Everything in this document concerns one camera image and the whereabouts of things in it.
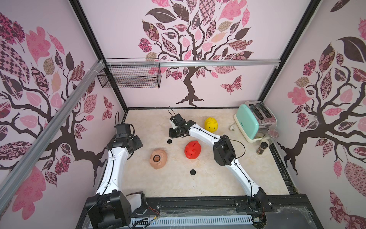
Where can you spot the black base frame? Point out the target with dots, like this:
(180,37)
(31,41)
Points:
(285,211)

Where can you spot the mint green toaster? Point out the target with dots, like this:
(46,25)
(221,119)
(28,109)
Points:
(254,119)

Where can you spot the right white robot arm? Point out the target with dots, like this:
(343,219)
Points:
(224,155)

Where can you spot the glass spice jar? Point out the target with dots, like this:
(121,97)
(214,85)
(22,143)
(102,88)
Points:
(270,137)

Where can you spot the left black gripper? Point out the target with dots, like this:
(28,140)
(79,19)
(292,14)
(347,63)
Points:
(139,142)

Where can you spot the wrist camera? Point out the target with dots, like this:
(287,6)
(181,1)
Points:
(177,121)
(124,131)

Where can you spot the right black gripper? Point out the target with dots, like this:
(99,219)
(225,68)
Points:
(177,132)

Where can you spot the black wire basket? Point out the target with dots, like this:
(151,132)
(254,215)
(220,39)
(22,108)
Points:
(143,73)

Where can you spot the aluminium rail left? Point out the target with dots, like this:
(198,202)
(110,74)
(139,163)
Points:
(13,181)

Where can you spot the peach piggy bank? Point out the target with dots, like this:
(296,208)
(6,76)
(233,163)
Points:
(158,159)

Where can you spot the red piggy bank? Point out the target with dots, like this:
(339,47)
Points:
(193,150)

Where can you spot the aluminium rail back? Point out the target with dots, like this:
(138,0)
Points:
(254,62)

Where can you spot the aluminium rail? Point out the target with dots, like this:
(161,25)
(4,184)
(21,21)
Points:
(13,181)
(254,62)

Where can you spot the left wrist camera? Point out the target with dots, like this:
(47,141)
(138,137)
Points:
(124,131)

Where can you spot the white slotted cable duct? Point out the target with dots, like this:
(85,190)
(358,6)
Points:
(168,222)

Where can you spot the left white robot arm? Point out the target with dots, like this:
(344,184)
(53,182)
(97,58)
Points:
(110,208)

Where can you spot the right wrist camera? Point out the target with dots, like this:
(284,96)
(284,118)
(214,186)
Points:
(177,121)

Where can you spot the yellow piggy bank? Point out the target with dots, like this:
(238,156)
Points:
(211,125)

